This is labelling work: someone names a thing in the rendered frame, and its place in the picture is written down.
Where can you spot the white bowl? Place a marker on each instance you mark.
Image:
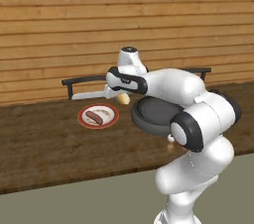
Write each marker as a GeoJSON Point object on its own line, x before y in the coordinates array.
{"type": "Point", "coordinates": [170, 138]}

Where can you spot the brown sausage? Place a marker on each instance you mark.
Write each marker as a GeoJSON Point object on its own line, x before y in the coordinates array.
{"type": "Point", "coordinates": [94, 117]}

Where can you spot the red-rimmed white plate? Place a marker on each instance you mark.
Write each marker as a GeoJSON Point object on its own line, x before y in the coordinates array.
{"type": "Point", "coordinates": [105, 120]}

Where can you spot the white chair seat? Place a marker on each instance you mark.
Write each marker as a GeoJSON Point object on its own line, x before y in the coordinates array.
{"type": "Point", "coordinates": [87, 95]}

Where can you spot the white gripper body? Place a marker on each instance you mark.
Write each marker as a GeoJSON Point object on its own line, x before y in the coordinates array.
{"type": "Point", "coordinates": [111, 92]}

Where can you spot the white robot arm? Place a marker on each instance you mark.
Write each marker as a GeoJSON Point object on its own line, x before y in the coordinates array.
{"type": "Point", "coordinates": [201, 115]}

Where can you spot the pale yellow bun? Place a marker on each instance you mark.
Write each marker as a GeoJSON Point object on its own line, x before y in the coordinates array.
{"type": "Point", "coordinates": [124, 99]}

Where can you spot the dark grey round plate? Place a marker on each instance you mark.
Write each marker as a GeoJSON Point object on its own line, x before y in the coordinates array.
{"type": "Point", "coordinates": [153, 112]}

